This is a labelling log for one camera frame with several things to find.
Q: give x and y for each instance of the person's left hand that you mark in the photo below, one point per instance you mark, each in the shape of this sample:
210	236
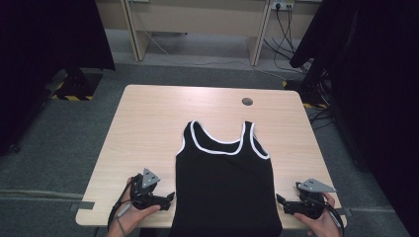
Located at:
131	217

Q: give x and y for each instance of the large black curtain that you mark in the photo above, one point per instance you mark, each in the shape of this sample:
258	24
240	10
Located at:
39	65

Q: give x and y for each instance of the black curtain with stand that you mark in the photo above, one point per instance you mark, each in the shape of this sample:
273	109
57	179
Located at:
378	98

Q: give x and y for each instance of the grey floor tape piece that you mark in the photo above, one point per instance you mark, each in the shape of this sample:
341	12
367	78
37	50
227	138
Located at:
81	205
346	211

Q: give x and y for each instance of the black tank top white trim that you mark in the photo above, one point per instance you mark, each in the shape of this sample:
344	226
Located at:
224	191

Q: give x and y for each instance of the black stand base hazard stripes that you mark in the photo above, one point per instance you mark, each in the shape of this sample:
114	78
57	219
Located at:
77	87

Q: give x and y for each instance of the person's right hand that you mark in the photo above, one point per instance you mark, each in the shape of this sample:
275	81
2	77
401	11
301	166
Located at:
324	225

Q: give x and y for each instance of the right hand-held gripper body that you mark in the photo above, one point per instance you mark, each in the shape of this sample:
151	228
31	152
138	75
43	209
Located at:
309	205

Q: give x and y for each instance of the white wall power outlet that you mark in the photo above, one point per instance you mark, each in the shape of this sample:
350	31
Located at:
282	4

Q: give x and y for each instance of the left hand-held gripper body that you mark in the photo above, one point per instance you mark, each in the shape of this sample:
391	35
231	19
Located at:
145	197

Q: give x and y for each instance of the small hazard striped base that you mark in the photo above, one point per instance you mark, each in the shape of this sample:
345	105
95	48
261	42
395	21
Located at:
313	105

